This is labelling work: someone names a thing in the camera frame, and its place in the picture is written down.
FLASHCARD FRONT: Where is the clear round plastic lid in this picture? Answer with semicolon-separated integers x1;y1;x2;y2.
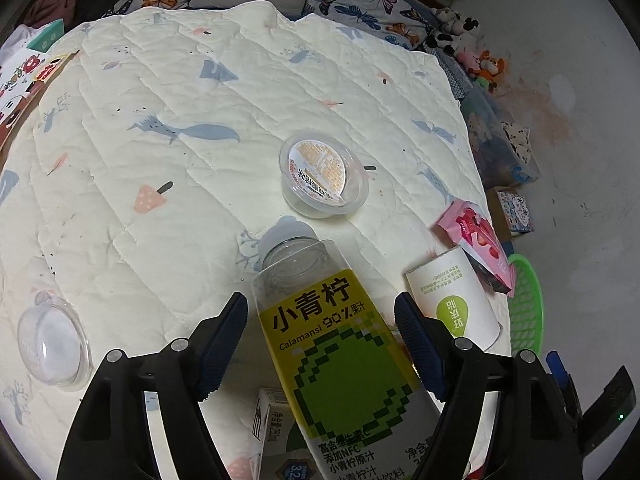
16;290;92;391

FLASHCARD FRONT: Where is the clear juice bottle yellow label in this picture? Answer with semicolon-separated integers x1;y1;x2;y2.
252;217;438;479

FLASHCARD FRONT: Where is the white paper cup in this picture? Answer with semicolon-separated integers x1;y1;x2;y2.
406;248;501;350

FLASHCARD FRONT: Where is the blue white milk carton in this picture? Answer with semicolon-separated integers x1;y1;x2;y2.
250;388;319;480

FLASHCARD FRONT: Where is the pink snack wrapper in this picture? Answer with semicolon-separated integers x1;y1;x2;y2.
436;198;515;297

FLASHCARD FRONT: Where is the green plastic waste basket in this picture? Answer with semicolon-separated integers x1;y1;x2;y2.
508;252;544;356

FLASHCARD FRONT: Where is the cardboard box with cards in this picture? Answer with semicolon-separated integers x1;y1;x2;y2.
486;186;534;243

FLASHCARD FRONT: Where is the clear plastic storage bin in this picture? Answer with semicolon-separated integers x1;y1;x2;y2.
461;87;540;188

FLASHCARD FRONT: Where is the small jelly cup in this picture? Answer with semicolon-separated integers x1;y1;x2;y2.
279;131;369;219

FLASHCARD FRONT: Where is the orange fox plush toy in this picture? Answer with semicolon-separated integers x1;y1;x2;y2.
475;50;506;92

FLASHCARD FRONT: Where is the pink plush toy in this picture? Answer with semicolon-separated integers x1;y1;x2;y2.
456;49;480;74

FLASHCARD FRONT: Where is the colourful picture book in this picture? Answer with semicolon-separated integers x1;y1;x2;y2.
1;50;77;148

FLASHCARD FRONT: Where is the cow plush toy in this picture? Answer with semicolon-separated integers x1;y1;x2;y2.
425;8;480;56

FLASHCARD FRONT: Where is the green tissue box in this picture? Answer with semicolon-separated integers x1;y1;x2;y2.
26;18;65;53

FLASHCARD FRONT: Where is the right butterfly pillow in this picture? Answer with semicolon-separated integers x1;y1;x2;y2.
304;0;435;50

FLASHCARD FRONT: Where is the dark clothes pile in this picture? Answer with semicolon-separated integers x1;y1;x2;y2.
22;0;119;32

